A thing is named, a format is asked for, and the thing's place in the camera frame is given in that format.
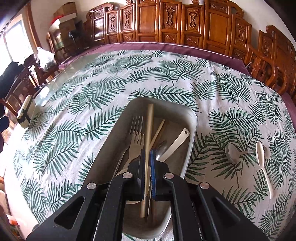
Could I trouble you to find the green leaf pattern tablecloth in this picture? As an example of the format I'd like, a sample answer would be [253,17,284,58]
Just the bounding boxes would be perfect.
[5,50,295,240]

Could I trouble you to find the grey utensil tray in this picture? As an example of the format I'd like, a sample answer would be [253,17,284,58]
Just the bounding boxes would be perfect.
[79,96,198,240]

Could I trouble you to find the large cream serving spoon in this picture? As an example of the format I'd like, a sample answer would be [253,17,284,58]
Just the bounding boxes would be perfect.
[255,141,274,200]

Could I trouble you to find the metal spoon with face handle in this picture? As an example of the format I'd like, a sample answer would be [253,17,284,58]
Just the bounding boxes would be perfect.
[225,143,255,165]

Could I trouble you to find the purple sofa cushion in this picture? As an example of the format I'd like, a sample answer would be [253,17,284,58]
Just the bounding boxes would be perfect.
[59,42,249,75]

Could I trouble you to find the carved wooden sofa bench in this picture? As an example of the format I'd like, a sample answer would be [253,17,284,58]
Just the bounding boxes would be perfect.
[83,1,252,60]

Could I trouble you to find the carved wooden armchair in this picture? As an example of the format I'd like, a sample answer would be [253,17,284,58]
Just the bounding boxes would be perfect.
[244,25,295,102]

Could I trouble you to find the white plastic bag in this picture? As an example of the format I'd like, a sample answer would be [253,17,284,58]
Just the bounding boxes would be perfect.
[37,47,56,72]

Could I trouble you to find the stacked cardboard boxes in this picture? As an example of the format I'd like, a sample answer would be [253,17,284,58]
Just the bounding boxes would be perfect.
[47,1,77,52]

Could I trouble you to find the light bamboo chopstick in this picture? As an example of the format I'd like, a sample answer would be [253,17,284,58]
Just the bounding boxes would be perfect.
[147,120,165,224]
[140,103,154,218]

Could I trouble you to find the wooden chair at left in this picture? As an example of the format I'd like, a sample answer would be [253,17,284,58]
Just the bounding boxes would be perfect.
[0,53,58,117]

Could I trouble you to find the metal fork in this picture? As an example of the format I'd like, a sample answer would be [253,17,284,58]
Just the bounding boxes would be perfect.
[113,116,144,177]

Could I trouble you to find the cream lunch box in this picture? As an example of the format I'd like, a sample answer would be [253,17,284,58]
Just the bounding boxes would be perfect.
[16,95,36,128]

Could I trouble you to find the black clothing on chair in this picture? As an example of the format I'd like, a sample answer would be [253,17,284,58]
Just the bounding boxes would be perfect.
[0,61,24,98]

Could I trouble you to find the cream plastic fork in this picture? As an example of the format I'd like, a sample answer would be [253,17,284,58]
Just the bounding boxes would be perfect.
[123,131,145,169]

